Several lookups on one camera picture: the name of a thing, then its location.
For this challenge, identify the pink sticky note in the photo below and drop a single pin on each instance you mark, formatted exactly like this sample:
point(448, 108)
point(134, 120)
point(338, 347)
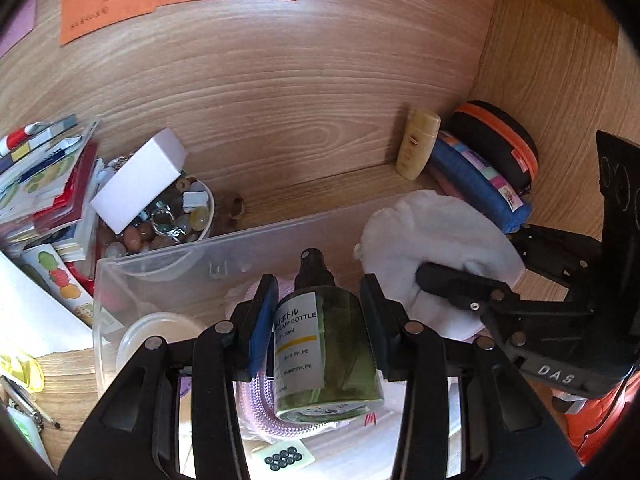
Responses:
point(20, 26)

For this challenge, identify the white cloth pouch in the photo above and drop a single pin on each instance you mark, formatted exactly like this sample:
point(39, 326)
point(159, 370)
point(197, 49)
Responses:
point(424, 226)

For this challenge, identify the white paper stand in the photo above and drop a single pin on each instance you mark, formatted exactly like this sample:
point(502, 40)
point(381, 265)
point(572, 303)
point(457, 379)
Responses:
point(32, 321)

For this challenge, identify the cream lidded tub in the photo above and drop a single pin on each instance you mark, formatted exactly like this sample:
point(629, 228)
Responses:
point(173, 327)

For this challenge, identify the yellow small bottle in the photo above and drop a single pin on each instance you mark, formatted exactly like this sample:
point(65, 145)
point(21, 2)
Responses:
point(421, 133)

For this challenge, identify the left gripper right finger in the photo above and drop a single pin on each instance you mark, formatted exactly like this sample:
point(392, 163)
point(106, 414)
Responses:
point(507, 433)

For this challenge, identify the dark green spray bottle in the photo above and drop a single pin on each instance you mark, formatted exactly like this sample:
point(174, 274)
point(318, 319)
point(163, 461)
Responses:
point(321, 349)

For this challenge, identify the clear plastic storage bin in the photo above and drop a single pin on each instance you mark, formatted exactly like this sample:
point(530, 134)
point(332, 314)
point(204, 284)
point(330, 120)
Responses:
point(227, 274)

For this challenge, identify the green orange white tube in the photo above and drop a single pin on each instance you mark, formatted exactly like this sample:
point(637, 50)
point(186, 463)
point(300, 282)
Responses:
point(30, 432)

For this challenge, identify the white rectangular eraser box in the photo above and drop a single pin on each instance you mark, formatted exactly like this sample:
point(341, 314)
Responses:
point(150, 170)

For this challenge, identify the metal pen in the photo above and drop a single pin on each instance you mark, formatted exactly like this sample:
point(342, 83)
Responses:
point(27, 404)

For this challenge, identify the bowl of beads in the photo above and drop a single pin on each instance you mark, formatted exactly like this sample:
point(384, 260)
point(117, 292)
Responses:
point(163, 240)

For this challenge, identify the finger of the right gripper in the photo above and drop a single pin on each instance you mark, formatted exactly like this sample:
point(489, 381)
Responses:
point(553, 253)
point(467, 291)

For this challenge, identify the yellow green tall bottle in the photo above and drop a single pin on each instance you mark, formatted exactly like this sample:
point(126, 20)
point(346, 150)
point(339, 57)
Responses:
point(23, 369)

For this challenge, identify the blue fabric pouch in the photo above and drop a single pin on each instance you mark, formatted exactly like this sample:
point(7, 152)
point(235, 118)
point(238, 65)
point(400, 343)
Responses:
point(479, 183)

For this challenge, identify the black orange round case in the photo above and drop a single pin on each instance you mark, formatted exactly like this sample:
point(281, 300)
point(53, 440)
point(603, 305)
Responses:
point(500, 139)

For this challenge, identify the stack of booklets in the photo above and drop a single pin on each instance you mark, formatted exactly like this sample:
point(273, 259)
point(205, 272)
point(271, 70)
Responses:
point(40, 191)

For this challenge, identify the fruit sticker sheet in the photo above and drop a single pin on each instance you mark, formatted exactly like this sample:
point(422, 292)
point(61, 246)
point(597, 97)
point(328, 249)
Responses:
point(58, 280)

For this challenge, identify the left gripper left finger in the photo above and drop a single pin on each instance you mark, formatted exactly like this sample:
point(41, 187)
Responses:
point(132, 433)

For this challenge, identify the green flower square tile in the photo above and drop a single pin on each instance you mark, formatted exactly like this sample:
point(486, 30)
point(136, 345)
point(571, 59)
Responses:
point(282, 457)

